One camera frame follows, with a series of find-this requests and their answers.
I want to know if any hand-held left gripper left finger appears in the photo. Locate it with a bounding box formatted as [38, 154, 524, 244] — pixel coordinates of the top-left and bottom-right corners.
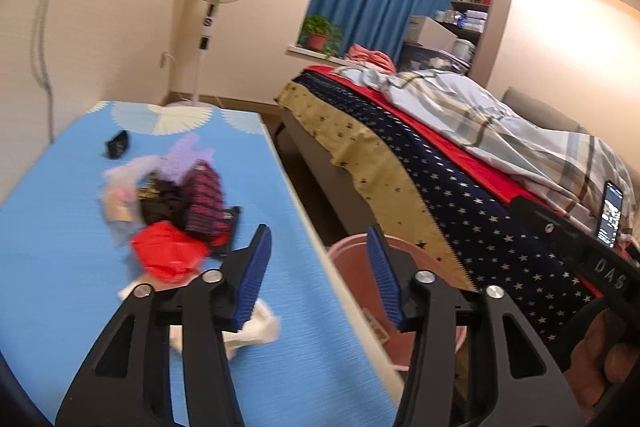
[55, 223, 273, 427]

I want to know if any small black packet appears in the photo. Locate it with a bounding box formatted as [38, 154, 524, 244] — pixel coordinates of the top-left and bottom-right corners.
[104, 130, 130, 159]

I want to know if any wooden storage shelf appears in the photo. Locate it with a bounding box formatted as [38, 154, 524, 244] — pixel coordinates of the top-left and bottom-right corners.
[450, 0, 496, 78]

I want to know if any plaid duvet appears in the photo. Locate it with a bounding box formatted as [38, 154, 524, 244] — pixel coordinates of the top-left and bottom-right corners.
[332, 66, 636, 233]

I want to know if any blue ironing board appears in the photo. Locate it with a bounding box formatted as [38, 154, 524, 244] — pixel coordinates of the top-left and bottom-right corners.
[0, 101, 406, 427]

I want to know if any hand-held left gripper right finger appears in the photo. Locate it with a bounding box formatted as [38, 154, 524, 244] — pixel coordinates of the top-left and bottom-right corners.
[366, 226, 586, 427]

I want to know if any potted green plant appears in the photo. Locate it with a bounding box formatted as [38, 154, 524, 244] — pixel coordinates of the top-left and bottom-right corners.
[300, 14, 343, 58]

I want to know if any clear plastic bag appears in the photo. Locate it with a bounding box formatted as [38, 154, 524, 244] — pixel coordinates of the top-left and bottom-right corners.
[97, 157, 161, 248]

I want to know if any white cardboard box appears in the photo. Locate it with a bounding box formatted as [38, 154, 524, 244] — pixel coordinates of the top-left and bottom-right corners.
[406, 14, 458, 50]

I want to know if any white tissue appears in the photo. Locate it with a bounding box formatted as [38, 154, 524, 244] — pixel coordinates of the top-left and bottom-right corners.
[117, 277, 282, 363]

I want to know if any dark patterned cloth scrap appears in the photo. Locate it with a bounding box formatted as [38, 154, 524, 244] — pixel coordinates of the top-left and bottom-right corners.
[181, 161, 226, 238]

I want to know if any dark patterned storage box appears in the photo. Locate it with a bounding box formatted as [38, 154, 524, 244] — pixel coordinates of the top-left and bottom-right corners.
[400, 42, 471, 72]

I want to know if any person's right hand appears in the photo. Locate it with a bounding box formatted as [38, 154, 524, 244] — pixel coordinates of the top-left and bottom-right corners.
[570, 307, 640, 413]

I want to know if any pink plastic bucket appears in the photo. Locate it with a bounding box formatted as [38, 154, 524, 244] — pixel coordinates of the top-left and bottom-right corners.
[327, 234, 468, 373]

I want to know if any white plastic container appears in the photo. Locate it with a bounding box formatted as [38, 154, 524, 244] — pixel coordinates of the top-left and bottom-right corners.
[450, 38, 475, 62]

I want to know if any red plastic bag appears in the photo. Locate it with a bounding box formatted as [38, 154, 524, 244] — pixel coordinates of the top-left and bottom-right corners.
[131, 222, 211, 283]

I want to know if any black wrapper with red label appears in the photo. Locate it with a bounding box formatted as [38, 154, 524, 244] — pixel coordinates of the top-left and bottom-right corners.
[205, 206, 242, 258]

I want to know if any white window sill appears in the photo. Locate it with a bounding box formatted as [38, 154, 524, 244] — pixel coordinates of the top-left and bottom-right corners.
[286, 46, 351, 68]

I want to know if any grey headboard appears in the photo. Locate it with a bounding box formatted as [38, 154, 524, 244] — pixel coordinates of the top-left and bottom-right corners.
[500, 87, 588, 132]

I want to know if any grey wall cable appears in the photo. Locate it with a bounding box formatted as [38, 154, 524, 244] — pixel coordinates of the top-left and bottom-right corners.
[30, 0, 81, 142]

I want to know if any blue patterned table mat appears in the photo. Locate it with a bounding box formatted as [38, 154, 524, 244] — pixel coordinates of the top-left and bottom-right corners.
[0, 101, 401, 427]

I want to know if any yellow star sheet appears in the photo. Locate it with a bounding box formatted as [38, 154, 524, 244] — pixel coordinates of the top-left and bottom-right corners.
[274, 79, 476, 293]

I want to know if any red blanket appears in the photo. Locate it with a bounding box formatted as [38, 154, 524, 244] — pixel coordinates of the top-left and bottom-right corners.
[300, 65, 551, 208]

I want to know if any pink folded clothing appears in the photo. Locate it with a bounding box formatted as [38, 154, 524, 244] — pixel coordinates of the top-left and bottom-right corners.
[347, 43, 396, 72]

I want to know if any gold black snack wrapper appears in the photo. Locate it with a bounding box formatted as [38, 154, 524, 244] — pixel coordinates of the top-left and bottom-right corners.
[137, 177, 186, 228]

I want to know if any grey bed frame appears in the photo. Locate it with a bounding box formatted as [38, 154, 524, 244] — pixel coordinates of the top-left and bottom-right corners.
[277, 107, 376, 238]

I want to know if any black smartphone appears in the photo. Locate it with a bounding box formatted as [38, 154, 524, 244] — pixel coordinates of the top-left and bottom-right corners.
[596, 180, 626, 250]

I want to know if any clear plastic wrapper trash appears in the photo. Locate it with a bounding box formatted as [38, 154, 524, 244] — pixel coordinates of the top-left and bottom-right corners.
[160, 133, 218, 182]

